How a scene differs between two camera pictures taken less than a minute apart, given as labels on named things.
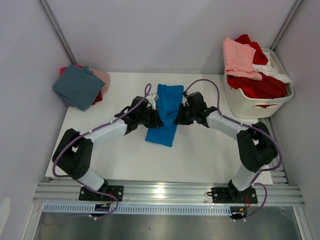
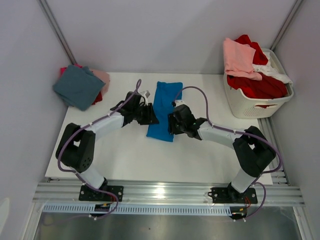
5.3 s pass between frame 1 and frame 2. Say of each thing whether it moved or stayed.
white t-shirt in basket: stayed
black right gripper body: moved
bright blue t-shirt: moved
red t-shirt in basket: stayed
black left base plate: stayed
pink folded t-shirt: stayed
